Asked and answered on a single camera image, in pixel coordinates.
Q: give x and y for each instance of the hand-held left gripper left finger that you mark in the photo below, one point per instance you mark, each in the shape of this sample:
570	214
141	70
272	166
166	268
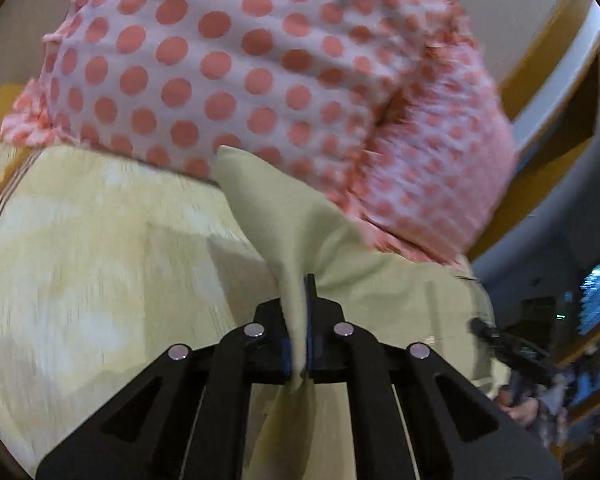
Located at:
286	353

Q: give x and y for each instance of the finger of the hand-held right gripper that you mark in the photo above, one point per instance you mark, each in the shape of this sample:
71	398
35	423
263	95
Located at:
510	349

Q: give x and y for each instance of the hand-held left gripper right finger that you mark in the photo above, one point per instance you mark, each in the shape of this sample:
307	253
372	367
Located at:
314	351

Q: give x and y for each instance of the pale yellow-green pants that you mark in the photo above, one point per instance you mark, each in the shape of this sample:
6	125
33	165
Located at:
300	220

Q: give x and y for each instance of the person's right hand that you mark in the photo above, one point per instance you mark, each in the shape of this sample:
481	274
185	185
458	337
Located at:
522	411

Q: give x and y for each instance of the bright window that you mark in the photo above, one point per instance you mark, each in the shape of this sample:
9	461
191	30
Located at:
597	300

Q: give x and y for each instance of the pale yellow patterned bedsheet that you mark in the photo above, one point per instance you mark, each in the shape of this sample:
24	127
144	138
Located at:
95	270

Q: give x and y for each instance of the pink polka dot shirt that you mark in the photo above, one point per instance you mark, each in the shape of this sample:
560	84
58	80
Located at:
260	70

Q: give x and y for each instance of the wooden door frame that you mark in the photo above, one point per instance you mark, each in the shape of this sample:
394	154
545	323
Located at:
555	110

